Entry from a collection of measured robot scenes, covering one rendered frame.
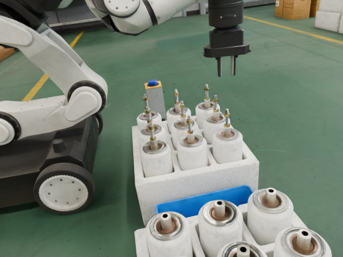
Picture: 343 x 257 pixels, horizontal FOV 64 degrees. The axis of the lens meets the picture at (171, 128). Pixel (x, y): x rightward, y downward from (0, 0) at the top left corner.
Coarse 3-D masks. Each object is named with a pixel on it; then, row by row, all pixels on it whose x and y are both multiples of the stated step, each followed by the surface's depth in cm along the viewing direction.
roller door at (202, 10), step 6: (246, 0) 552; (252, 0) 554; (258, 0) 556; (264, 0) 559; (270, 0) 560; (204, 6) 541; (246, 6) 556; (252, 6) 558; (258, 6) 560; (204, 12) 546
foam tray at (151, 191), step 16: (176, 160) 91; (208, 160) 90; (240, 160) 87; (256, 160) 86; (144, 176) 95; (160, 176) 84; (176, 176) 83; (192, 176) 84; (208, 176) 85; (224, 176) 86; (240, 176) 87; (256, 176) 88; (144, 192) 84; (160, 192) 85; (176, 192) 86; (192, 192) 87; (208, 192) 88; (144, 208) 87; (144, 224) 90
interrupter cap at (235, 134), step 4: (232, 128) 90; (216, 132) 89; (220, 132) 89; (232, 132) 88; (236, 132) 88; (216, 136) 87; (220, 136) 87; (224, 136) 87; (228, 136) 87; (232, 136) 86; (236, 136) 86; (224, 140) 85; (228, 140) 85
